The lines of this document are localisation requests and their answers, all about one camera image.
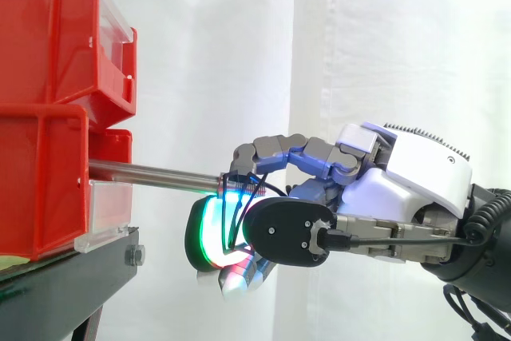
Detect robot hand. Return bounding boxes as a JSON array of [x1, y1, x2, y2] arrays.
[[184, 121, 473, 301]]

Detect thin dark loops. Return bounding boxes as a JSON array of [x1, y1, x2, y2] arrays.
[[220, 172, 289, 256]]

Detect metal rod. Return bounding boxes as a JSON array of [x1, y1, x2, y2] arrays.
[[88, 159, 223, 195]]

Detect red bin with clear plate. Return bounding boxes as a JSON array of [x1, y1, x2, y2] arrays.
[[0, 0, 138, 126], [0, 103, 134, 262]]

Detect black stand with green tape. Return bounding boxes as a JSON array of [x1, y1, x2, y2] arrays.
[[0, 226, 147, 341]]

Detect thin black cable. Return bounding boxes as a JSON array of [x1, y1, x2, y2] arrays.
[[318, 227, 473, 250], [442, 283, 511, 341]]

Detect black coiled cable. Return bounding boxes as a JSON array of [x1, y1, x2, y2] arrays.
[[462, 190, 511, 244]]

